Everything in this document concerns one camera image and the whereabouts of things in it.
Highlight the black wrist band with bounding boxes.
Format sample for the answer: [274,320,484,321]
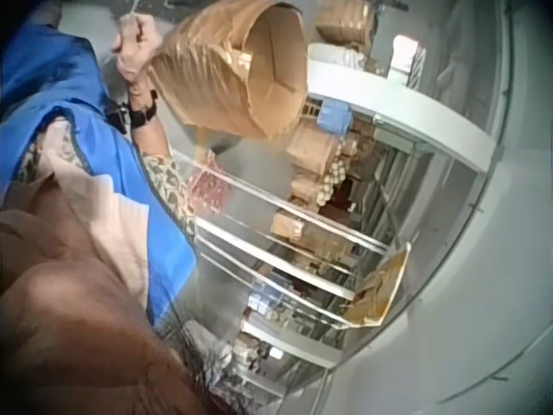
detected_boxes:
[106,89,159,131]

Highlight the large woven wicker basket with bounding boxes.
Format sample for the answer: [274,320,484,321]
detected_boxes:
[144,0,308,140]

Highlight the red patterned packet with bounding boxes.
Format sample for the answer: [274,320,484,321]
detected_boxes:
[188,150,233,218]

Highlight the glass display case with shelves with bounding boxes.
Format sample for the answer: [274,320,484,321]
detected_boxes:
[189,60,498,401]

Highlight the small woven wicker basket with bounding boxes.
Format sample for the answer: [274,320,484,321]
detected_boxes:
[314,0,379,47]

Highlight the person's right hand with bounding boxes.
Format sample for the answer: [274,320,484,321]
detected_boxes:
[111,16,164,104]

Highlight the thin metal rod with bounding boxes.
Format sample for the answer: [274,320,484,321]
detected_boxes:
[111,0,141,57]

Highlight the blue cloth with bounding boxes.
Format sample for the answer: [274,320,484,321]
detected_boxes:
[317,99,352,136]

